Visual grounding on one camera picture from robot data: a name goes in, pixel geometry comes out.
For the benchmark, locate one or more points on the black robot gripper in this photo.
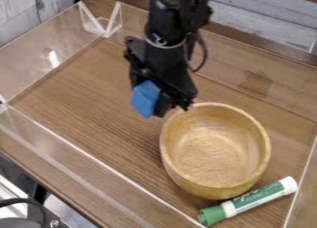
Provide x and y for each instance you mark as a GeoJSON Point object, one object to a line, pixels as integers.
{"type": "Point", "coordinates": [161, 63]}

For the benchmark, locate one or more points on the blue rectangular block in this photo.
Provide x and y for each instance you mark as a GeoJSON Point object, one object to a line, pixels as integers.
{"type": "Point", "coordinates": [145, 98]}

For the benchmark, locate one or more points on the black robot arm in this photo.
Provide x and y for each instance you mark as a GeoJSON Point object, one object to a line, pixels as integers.
{"type": "Point", "coordinates": [177, 20]}

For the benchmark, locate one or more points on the brown wooden bowl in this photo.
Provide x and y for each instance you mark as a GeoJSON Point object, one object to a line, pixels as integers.
{"type": "Point", "coordinates": [216, 150]}

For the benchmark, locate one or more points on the green white marker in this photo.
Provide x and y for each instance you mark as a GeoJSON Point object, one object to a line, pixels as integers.
{"type": "Point", "coordinates": [248, 201]}

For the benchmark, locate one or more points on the clear acrylic tray wall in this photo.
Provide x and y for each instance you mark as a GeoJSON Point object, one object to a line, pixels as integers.
{"type": "Point", "coordinates": [73, 134]}

